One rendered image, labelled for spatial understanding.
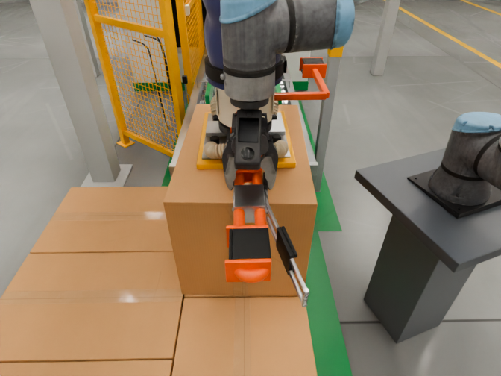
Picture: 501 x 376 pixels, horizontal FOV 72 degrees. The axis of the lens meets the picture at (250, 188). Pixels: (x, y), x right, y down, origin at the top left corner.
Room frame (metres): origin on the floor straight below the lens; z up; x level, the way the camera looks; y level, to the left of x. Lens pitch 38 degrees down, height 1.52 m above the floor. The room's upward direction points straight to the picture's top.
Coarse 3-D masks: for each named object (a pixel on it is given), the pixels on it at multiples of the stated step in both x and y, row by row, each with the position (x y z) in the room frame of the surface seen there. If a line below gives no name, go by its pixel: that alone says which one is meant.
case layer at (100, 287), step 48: (96, 192) 1.22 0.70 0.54; (144, 192) 1.22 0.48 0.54; (48, 240) 0.92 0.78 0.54; (96, 240) 0.92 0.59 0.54; (144, 240) 0.92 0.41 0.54; (48, 288) 0.70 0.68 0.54; (96, 288) 0.70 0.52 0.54; (144, 288) 0.70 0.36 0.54; (0, 336) 0.53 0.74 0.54; (48, 336) 0.53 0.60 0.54; (96, 336) 0.53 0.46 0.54; (144, 336) 0.53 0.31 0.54; (192, 336) 0.53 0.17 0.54; (240, 336) 0.53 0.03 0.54; (288, 336) 0.53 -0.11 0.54
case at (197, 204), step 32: (192, 128) 1.07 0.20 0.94; (288, 128) 1.07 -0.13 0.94; (192, 160) 0.87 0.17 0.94; (192, 192) 0.72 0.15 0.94; (224, 192) 0.72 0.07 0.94; (288, 192) 0.72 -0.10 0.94; (192, 224) 0.68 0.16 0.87; (224, 224) 0.68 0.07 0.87; (288, 224) 0.67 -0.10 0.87; (192, 256) 0.68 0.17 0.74; (224, 256) 0.68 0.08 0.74; (192, 288) 0.68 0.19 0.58; (224, 288) 0.68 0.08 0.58; (256, 288) 0.67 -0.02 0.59; (288, 288) 0.67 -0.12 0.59
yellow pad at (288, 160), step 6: (282, 114) 1.14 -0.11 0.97; (288, 132) 1.01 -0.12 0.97; (270, 138) 0.96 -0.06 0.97; (276, 138) 0.92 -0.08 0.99; (282, 138) 0.96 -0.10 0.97; (288, 138) 0.97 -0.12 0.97; (288, 144) 0.93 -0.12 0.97; (288, 150) 0.89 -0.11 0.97; (288, 156) 0.86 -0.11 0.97; (282, 162) 0.83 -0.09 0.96; (288, 162) 0.83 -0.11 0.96; (294, 162) 0.83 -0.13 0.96
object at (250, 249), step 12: (228, 228) 0.43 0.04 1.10; (240, 228) 0.43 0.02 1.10; (252, 228) 0.43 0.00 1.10; (264, 228) 0.43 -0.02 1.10; (228, 240) 0.43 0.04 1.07; (240, 240) 0.40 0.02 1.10; (252, 240) 0.40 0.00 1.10; (264, 240) 0.40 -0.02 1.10; (240, 252) 0.37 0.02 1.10; (252, 252) 0.37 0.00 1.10; (264, 252) 0.37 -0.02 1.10; (228, 264) 0.35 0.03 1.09; (240, 264) 0.35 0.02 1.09; (252, 264) 0.35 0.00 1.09; (264, 264) 0.36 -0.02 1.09; (228, 276) 0.35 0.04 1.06
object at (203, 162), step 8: (208, 112) 1.16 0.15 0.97; (208, 120) 1.08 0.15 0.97; (216, 120) 1.05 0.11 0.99; (216, 136) 0.93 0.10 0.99; (224, 136) 0.98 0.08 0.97; (200, 144) 0.94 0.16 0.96; (200, 152) 0.89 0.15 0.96; (200, 160) 0.84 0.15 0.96; (208, 160) 0.84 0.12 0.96; (216, 160) 0.84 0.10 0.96; (200, 168) 0.82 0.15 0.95; (208, 168) 0.82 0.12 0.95; (216, 168) 0.82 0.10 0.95
